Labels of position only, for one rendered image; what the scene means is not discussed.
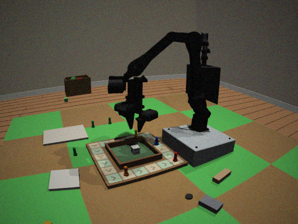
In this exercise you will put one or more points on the red game pawn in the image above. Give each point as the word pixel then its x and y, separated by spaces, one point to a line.
pixel 175 157

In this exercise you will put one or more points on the orange game pawn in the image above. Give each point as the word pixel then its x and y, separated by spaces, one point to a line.
pixel 125 171

